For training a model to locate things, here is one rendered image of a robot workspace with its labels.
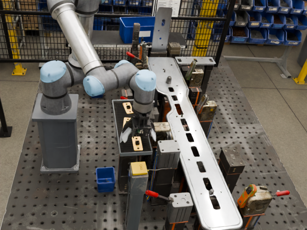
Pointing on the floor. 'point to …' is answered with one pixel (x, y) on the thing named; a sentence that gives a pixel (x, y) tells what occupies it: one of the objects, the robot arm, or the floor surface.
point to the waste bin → (303, 53)
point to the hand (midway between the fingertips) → (137, 140)
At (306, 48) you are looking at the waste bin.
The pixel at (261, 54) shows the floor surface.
